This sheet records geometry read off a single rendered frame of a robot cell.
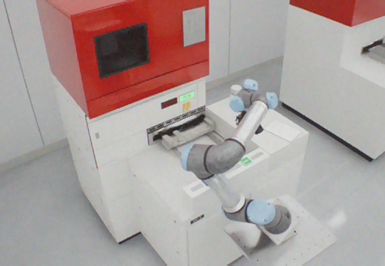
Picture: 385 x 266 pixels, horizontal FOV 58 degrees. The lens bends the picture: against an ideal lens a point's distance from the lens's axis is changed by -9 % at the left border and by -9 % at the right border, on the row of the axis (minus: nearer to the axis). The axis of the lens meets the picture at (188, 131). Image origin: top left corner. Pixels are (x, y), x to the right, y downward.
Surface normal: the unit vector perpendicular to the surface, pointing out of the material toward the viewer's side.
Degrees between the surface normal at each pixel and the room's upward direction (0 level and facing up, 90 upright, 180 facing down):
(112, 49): 90
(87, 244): 0
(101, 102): 90
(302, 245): 0
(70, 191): 0
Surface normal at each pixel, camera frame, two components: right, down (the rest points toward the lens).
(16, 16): 0.58, 0.48
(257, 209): -0.47, -0.38
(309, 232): -0.03, -0.80
